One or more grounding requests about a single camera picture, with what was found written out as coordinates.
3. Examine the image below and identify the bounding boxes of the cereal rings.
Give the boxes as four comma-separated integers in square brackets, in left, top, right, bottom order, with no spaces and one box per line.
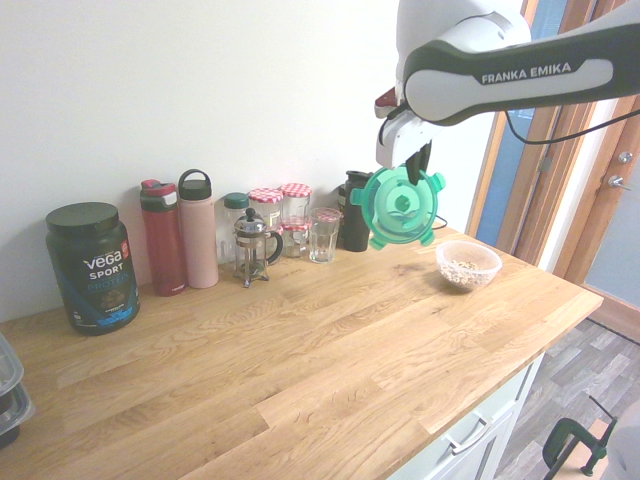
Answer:
[442,256,495,280]

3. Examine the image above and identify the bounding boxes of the green metal clamp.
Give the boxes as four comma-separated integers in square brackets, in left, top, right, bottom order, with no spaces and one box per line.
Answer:
[542,394,620,477]

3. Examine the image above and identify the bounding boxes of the black Vega protein tub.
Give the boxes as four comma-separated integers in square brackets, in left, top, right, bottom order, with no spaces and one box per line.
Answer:
[44,201,143,338]

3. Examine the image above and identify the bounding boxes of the glass french press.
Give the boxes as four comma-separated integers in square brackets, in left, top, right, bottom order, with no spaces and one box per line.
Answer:
[231,208,285,289]

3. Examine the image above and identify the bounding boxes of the white drawer cabinet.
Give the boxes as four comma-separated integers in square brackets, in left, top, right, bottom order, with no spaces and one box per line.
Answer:
[387,349,547,480]

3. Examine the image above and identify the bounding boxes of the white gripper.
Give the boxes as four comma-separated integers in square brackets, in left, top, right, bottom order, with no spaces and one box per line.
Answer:
[375,113,435,187]

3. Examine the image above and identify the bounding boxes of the red water bottle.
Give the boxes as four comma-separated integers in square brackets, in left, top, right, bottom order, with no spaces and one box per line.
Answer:
[139,178,189,298]

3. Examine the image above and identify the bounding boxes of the clear jar green lid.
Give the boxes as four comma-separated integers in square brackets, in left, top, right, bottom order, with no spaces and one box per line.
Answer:
[222,191,251,264]

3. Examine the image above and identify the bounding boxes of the clear plastic food container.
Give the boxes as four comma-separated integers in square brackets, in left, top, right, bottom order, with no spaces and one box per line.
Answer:
[434,239,504,295]

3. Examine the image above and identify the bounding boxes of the clear drinking glass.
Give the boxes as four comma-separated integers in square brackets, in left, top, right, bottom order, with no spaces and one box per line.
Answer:
[307,205,344,265]

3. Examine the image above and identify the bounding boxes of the wooden glazed door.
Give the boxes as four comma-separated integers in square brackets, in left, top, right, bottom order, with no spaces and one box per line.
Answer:
[466,0,640,347]

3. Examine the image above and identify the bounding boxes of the large black shaker bottle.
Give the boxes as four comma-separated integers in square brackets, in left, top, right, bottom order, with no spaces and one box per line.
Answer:
[340,169,376,253]

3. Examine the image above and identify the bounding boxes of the silver drawer handle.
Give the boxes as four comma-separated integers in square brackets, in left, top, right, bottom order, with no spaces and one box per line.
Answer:
[443,409,490,455]

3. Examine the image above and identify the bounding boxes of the pink water bottle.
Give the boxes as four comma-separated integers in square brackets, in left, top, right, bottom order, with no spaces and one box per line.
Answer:
[177,168,221,290]

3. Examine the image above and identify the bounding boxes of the green round container lid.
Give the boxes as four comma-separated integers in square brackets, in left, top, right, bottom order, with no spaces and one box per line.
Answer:
[348,165,448,252]

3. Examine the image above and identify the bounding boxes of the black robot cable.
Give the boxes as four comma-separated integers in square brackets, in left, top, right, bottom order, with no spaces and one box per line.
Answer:
[502,108,640,147]

